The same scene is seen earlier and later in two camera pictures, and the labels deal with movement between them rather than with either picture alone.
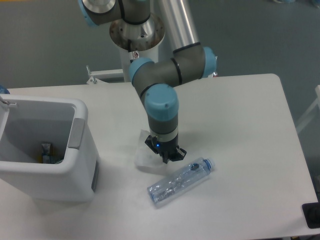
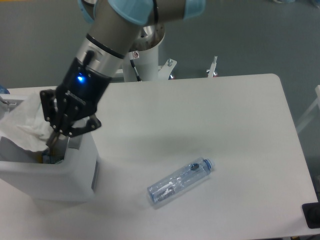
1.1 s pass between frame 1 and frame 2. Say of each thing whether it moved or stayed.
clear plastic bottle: stayed
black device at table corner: stayed
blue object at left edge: stayed
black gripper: moved
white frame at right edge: stayed
